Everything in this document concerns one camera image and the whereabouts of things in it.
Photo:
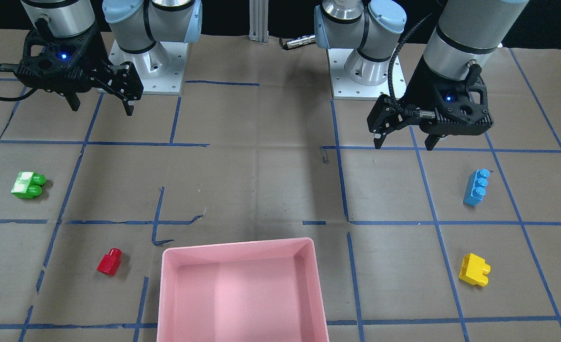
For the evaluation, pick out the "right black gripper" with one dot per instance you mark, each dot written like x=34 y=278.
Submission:
x=95 y=58

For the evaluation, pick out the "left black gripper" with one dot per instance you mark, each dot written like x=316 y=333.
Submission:
x=418 y=90

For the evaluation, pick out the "blue toy block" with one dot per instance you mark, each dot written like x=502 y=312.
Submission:
x=476 y=187

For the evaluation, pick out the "green toy block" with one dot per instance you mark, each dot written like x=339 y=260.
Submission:
x=28 y=185

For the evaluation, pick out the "yellow toy block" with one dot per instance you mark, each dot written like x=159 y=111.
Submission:
x=474 y=270

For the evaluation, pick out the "red toy block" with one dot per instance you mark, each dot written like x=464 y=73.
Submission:
x=109 y=264

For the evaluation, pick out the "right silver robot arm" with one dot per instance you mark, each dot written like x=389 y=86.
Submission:
x=137 y=24

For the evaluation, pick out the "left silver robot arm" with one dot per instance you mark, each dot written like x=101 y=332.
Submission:
x=468 y=31

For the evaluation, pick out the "pink plastic box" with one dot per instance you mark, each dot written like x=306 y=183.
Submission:
x=264 y=291

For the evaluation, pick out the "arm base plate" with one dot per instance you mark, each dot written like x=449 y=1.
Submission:
x=344 y=85
x=161 y=69

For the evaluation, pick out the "aluminium frame post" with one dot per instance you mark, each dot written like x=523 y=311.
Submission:
x=258 y=31

